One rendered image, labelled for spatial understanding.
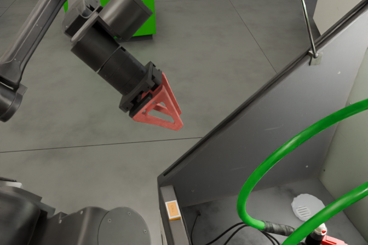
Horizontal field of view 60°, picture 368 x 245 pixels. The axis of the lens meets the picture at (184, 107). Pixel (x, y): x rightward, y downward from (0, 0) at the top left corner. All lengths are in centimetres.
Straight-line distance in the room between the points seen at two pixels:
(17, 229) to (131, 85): 25
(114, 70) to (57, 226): 25
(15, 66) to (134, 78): 42
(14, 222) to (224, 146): 65
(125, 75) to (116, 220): 25
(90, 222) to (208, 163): 66
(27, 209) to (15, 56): 56
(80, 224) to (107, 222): 2
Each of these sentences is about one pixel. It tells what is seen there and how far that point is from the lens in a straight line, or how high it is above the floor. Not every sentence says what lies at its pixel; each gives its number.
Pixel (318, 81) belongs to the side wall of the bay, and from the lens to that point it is 89.
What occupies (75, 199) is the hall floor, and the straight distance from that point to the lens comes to 219.
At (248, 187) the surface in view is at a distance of 49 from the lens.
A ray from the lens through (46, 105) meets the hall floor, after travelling 303.
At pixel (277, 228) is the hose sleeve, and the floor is 116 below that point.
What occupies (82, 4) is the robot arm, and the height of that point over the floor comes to 149.
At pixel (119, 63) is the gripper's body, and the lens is 48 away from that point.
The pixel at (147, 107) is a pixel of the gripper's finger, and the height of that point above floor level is 138.
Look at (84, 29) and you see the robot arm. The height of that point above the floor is 148.
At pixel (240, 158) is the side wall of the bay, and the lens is 95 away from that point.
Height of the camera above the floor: 168
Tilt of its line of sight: 37 degrees down
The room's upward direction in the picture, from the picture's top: straight up
